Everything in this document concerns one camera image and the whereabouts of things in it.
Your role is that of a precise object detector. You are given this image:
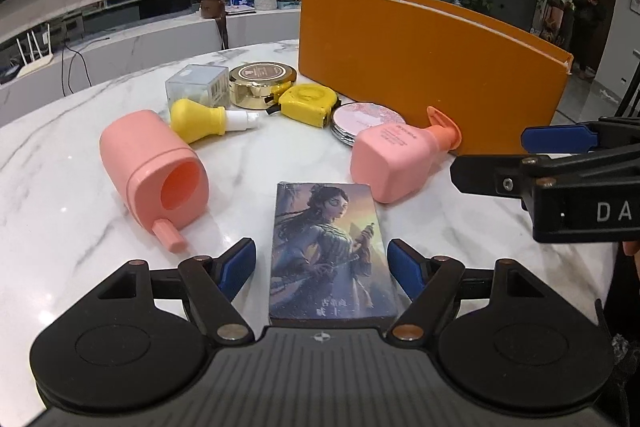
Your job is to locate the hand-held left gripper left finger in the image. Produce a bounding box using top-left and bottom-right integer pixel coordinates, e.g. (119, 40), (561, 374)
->
(95, 237), (257, 346)

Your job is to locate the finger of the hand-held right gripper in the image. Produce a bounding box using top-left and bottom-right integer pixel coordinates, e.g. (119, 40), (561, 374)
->
(521, 116), (640, 156)
(449, 142), (640, 198)

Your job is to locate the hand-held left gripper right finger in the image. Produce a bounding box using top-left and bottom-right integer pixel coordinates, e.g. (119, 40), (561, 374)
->
(387, 237), (547, 344)

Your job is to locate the printed card box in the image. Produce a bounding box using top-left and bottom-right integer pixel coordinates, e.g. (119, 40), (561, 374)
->
(268, 180), (412, 329)

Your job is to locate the orange storage box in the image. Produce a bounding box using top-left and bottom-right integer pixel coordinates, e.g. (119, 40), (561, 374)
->
(298, 0), (575, 156)

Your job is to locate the yellow bottle with white nozzle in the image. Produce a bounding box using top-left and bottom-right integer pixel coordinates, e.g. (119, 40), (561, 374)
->
(169, 98), (261, 144)

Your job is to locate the yellow tape measure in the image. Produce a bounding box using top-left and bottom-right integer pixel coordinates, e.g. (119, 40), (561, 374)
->
(266, 84), (342, 129)

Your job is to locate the pink pump bottle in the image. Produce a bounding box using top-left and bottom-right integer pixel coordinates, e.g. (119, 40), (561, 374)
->
(349, 106), (462, 206)

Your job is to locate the round pink compact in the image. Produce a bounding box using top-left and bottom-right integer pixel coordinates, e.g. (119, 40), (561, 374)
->
(330, 102), (402, 149)

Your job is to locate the pink plastic jug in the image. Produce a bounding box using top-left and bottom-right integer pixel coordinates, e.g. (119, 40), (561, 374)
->
(99, 109), (210, 254)

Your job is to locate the clear plastic box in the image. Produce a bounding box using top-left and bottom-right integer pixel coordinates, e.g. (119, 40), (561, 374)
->
(165, 64), (231, 112)

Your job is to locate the round gold tin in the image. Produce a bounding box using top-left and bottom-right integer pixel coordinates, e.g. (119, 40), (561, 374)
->
(228, 61), (299, 113)

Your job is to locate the white router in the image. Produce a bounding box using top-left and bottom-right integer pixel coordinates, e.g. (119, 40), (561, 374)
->
(14, 22), (64, 68)

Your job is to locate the black cable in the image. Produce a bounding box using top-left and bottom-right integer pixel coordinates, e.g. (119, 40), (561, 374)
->
(62, 38), (110, 98)

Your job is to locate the brown bottle with strap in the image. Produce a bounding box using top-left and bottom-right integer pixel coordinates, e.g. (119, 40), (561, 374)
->
(199, 0), (230, 50)

